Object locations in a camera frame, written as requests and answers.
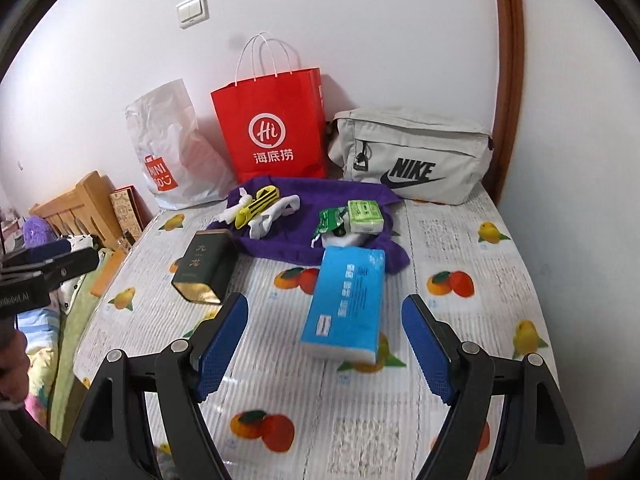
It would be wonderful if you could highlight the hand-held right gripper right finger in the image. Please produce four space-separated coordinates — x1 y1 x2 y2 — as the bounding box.
401 294 587 480

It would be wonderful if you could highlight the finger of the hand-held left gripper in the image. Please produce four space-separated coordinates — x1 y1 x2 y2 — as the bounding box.
0 247 101 292
2 239 74 269

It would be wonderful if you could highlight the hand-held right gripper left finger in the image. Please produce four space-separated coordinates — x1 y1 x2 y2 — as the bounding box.
65 292 249 480

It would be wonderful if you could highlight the blue tissue pack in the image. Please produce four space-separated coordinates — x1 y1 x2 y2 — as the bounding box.
300 246 387 362

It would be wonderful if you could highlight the white plastic packet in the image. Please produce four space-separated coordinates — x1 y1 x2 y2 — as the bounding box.
220 187 256 224

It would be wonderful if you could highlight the white cloth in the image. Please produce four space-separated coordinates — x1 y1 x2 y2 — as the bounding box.
247 194 302 241

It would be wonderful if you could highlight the green tissue packet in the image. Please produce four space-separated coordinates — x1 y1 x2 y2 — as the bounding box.
347 199 386 235

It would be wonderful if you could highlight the green sachet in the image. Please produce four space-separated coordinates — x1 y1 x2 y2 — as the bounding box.
311 207 351 251

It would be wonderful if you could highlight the person's left hand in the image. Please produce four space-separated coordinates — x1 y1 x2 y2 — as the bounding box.
0 330 29 409

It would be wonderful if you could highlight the purple plush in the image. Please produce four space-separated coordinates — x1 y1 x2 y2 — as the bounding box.
22 215 55 250

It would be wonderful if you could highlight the polka dot pillow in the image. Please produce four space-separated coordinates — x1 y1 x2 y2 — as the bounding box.
60 235 108 313

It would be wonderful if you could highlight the wooden headboard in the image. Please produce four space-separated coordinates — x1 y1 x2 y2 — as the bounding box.
30 170 126 251

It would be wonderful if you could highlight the colourful bedding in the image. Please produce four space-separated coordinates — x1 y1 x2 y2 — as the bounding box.
15 305 62 413

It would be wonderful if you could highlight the green blanket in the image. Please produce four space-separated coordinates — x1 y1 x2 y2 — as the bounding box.
50 280 101 441

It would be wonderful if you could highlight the patterned brown box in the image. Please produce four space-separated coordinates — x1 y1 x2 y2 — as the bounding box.
109 186 153 241

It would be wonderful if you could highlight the dark tea tin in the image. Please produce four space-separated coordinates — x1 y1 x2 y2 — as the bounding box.
171 230 239 306

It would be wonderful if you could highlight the fruit-print tablecloth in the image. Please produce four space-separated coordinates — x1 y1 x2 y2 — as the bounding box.
72 190 561 480

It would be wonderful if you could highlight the purple cloth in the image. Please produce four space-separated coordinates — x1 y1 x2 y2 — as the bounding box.
206 176 411 277

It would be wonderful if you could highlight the white plastic shopping bag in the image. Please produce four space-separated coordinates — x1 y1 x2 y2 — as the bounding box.
125 78 236 211

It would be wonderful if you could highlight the grey waist bag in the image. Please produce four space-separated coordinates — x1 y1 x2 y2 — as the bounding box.
327 106 494 206

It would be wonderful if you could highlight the red paper bag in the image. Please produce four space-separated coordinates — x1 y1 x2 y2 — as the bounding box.
210 32 328 185

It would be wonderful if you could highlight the white light switch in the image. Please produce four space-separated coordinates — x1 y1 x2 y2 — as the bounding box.
176 0 210 30

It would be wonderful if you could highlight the brown wooden door frame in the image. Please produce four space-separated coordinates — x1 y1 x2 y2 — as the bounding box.
489 0 526 206

